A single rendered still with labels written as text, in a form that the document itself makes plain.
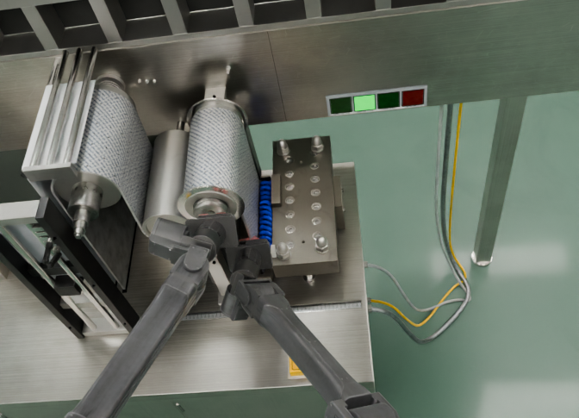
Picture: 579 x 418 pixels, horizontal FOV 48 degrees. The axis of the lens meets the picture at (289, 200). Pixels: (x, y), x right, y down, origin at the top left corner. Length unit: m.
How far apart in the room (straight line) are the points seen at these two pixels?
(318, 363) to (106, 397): 0.38
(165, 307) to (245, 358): 0.54
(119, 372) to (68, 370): 0.72
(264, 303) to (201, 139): 0.41
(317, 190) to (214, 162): 0.37
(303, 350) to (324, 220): 0.49
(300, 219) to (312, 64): 0.39
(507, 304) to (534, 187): 0.59
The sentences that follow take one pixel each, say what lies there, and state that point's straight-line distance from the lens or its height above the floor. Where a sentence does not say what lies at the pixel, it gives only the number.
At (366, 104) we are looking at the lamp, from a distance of 1.65.
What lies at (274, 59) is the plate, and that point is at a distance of 1.54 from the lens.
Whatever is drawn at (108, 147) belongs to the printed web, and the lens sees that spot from 1.43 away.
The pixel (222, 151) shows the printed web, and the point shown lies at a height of 1.30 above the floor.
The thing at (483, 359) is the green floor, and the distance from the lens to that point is 2.57.
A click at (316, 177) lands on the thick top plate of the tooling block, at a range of 1.70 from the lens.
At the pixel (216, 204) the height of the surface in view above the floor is 1.28.
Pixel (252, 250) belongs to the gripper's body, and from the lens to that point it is 1.47.
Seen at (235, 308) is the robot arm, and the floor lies 1.12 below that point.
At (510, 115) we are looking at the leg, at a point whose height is 0.90.
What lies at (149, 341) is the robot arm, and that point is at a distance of 1.08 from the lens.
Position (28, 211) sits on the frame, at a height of 1.44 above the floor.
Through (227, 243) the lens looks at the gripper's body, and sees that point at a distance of 1.31.
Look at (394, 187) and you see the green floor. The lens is 2.95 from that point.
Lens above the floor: 2.37
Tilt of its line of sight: 54 degrees down
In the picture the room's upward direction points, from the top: 14 degrees counter-clockwise
